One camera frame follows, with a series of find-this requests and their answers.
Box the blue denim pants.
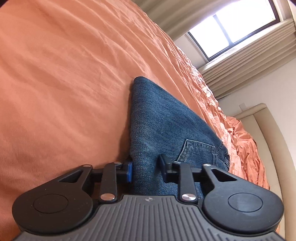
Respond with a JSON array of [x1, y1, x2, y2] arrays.
[[130, 77, 230, 196]]

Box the beige padded headboard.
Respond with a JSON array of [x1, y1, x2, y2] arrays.
[[235, 103, 295, 240]]

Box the beige right curtain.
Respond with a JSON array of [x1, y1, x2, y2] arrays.
[[199, 18, 295, 99]]

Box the beige curtain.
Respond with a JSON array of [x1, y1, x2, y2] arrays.
[[134, 0, 233, 41], [199, 18, 295, 99]]

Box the orange bed sheet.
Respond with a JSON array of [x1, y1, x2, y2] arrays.
[[1, 1, 269, 240]]

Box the dark framed window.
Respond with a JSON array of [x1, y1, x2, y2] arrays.
[[188, 0, 280, 61]]

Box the white wall socket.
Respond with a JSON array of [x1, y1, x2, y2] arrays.
[[239, 103, 247, 111]]

